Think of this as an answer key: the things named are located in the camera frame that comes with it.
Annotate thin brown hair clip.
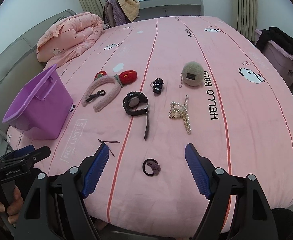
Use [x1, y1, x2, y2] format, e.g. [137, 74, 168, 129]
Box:
[98, 139, 120, 157]

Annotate mauve knot hair tie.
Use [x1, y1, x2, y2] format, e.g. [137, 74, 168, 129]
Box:
[141, 158, 162, 177]

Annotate pearl gold hair claw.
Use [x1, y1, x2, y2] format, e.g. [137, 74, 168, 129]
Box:
[168, 95, 191, 135]

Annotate black wrist watch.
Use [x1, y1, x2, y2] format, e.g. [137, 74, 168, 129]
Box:
[123, 92, 149, 141]

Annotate person's left hand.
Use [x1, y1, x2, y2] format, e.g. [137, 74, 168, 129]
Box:
[0, 187, 23, 231]

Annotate purple plastic storage bin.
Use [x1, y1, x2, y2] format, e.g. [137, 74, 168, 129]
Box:
[2, 64, 73, 140]

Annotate pink printed bed sheet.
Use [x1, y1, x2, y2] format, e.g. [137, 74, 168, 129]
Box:
[6, 16, 293, 237]

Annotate pink fuzzy flower headband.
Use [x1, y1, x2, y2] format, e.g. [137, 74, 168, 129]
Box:
[81, 70, 138, 112]

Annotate grey padded headboard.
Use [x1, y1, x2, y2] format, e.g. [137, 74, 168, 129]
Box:
[0, 9, 77, 111]

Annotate folded pink quilt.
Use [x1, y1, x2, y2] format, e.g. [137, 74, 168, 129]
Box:
[36, 12, 103, 67]

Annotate lilac storage box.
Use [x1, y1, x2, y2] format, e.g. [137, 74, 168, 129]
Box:
[255, 29, 293, 87]

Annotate black clothes on box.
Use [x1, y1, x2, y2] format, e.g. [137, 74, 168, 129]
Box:
[255, 27, 293, 56]

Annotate chair with draped clothes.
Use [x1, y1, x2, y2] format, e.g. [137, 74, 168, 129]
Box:
[103, 0, 140, 28]

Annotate beige curtain right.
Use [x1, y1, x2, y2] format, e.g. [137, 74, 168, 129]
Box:
[232, 0, 258, 42]

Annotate black bow hair tie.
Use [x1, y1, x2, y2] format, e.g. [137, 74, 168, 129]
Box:
[86, 89, 107, 103]

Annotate beige fuzzy pouch keychain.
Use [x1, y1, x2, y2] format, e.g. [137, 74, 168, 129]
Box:
[179, 61, 204, 88]

